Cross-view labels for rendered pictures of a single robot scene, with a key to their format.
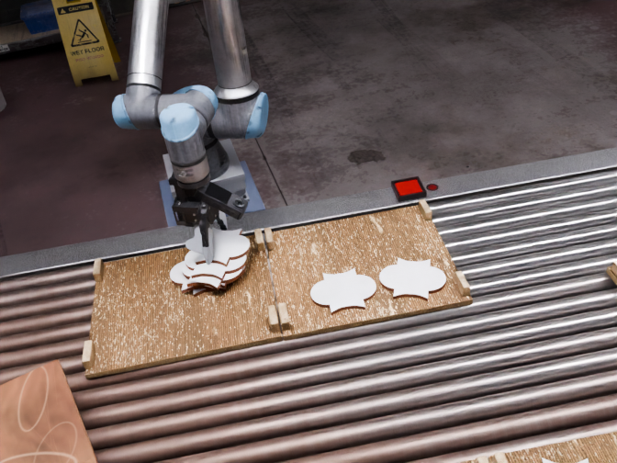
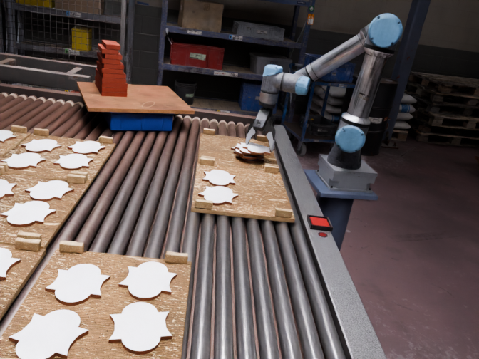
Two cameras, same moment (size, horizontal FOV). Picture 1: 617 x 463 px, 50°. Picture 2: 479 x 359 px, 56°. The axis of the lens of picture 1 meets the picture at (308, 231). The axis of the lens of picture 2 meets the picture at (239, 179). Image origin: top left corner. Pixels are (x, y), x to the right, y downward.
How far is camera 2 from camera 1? 200 cm
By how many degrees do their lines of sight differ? 75
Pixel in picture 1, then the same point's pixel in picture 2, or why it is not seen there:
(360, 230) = (272, 194)
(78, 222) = (448, 266)
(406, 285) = (212, 191)
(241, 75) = (351, 107)
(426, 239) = (254, 209)
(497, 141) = not seen: outside the picture
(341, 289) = (219, 176)
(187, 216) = not seen: hidden behind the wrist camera
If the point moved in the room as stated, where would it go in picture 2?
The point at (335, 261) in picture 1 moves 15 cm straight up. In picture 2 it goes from (246, 182) to (252, 146)
